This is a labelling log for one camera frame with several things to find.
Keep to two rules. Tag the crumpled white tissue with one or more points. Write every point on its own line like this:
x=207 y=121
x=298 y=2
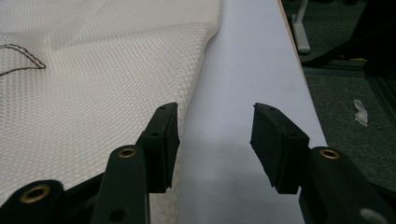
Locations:
x=361 y=116

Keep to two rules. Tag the wooden table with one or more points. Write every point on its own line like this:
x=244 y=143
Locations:
x=290 y=34

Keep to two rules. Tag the aluminium floor rail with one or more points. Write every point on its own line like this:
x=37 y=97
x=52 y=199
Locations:
x=384 y=96

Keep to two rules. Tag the cream cloth bag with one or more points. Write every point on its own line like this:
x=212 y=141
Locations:
x=93 y=93

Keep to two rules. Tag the white metal desk frame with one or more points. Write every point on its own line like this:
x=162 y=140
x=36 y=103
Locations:
x=300 y=34

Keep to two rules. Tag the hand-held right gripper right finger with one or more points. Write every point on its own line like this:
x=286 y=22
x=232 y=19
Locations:
x=280 y=146

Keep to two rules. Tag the white board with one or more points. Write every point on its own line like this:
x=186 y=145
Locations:
x=243 y=62

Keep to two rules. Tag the black stand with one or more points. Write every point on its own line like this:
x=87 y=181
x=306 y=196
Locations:
x=373 y=40

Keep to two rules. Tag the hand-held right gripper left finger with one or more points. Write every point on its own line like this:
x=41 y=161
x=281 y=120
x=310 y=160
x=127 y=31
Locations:
x=158 y=146

